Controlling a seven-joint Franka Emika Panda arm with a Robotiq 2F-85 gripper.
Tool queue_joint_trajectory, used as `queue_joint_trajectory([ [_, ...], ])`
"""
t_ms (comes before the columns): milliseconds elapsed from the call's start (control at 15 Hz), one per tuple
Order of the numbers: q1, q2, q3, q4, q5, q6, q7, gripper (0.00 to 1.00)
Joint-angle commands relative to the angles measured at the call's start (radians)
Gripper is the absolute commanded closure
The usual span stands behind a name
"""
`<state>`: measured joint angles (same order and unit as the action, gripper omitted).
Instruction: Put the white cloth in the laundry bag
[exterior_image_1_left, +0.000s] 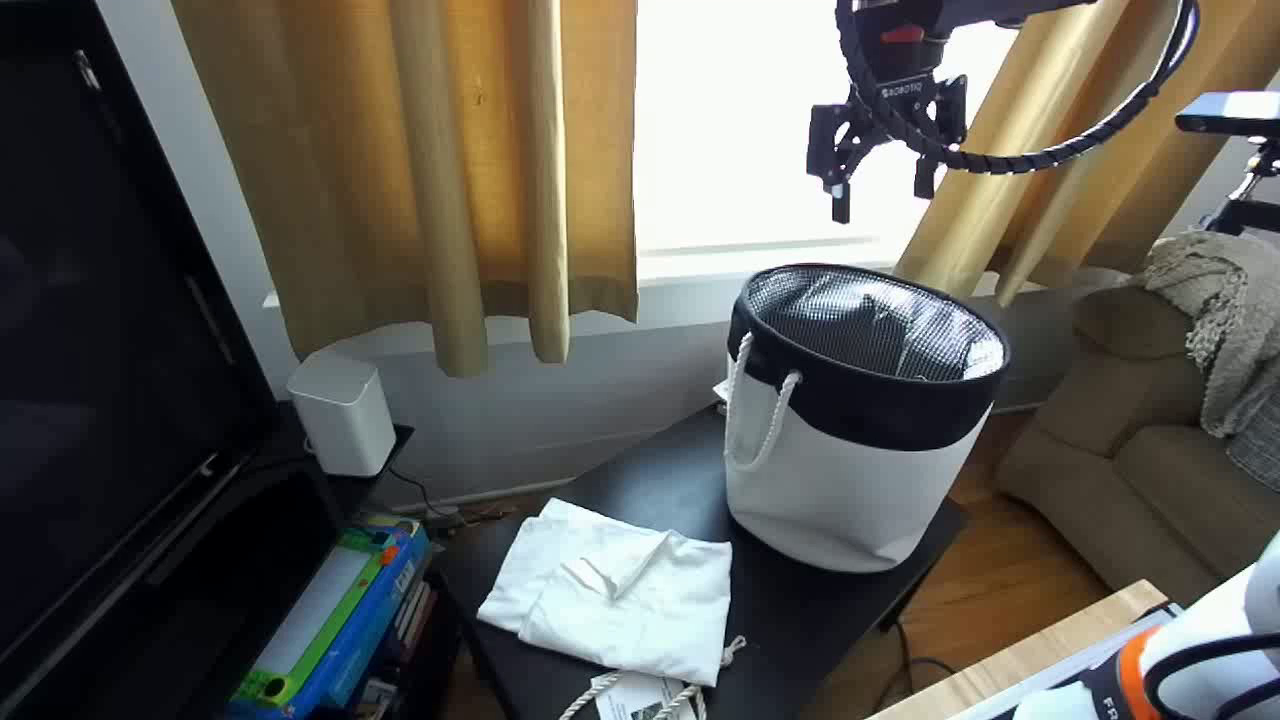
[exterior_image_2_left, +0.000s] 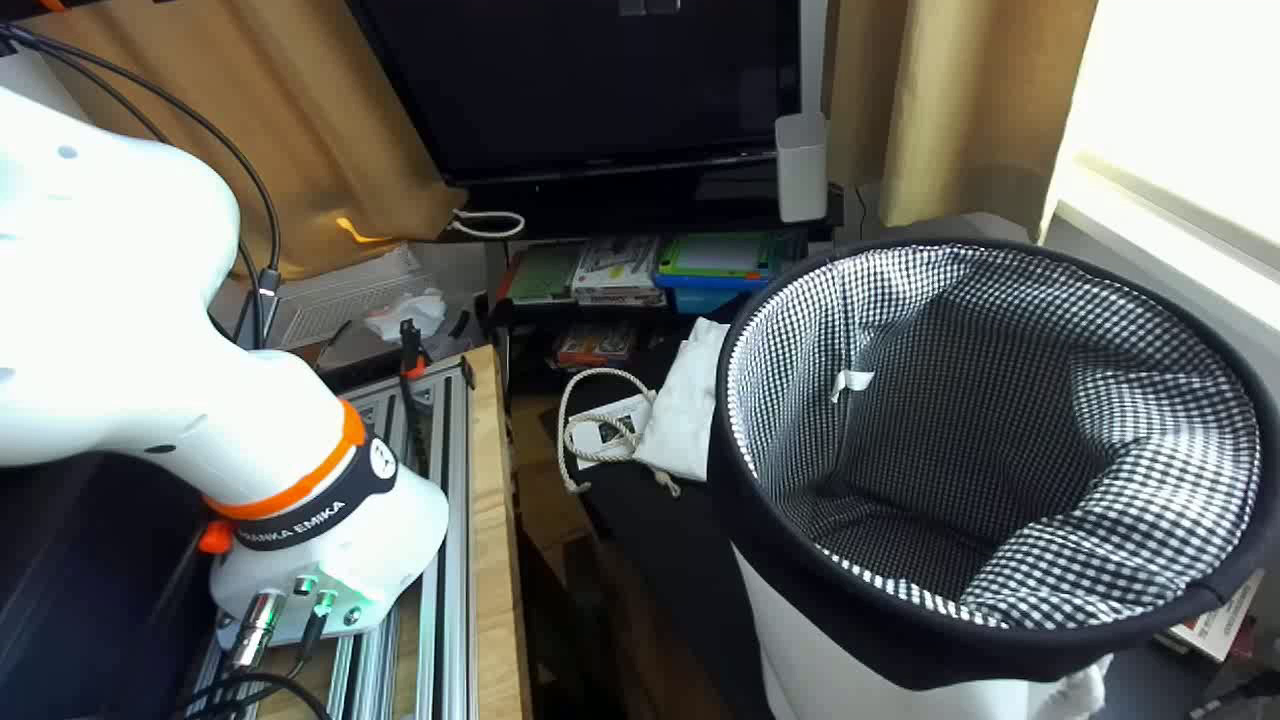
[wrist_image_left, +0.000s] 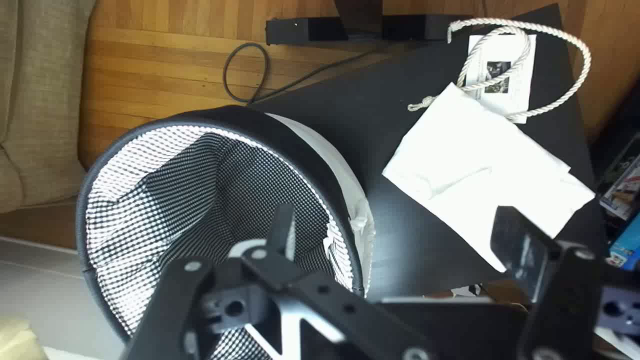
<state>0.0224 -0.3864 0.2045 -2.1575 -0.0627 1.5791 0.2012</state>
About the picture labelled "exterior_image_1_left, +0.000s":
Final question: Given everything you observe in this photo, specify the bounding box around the grey knitted blanket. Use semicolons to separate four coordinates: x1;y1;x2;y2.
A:
1134;228;1280;444

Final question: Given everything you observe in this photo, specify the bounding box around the white cloth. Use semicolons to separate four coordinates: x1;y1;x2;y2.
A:
470;495;734;691

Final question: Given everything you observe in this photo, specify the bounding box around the yellow curtain beside television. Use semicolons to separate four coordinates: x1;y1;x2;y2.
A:
172;0;643;381

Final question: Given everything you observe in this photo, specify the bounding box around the yellow curtain beside sofa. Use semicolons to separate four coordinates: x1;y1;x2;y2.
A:
891;0;1280;306

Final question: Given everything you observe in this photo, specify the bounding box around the wooden board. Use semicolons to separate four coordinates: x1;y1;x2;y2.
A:
866;575;1175;720

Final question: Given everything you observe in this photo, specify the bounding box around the small white drawstring pouch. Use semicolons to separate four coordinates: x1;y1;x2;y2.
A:
554;635;751;720

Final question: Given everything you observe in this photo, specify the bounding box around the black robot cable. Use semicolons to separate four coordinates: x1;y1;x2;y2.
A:
837;0;1205;177

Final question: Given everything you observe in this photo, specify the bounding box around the beige sofa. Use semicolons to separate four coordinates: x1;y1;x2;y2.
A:
992;262;1280;613

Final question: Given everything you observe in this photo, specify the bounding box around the white box speaker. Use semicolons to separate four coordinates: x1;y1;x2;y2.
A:
285;349;400;481

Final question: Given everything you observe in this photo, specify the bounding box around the black television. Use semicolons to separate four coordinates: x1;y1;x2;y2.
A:
0;0;291;685

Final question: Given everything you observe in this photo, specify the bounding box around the green and blue box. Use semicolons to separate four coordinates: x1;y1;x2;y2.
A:
221;517;434;720

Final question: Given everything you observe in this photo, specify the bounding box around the white and black laundry bag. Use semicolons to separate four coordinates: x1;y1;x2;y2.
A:
718;259;1016;575

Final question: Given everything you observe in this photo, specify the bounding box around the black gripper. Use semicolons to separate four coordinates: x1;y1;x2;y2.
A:
805;0;973;228

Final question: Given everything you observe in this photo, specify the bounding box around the black television stand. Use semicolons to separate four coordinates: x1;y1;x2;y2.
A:
0;421;464;720

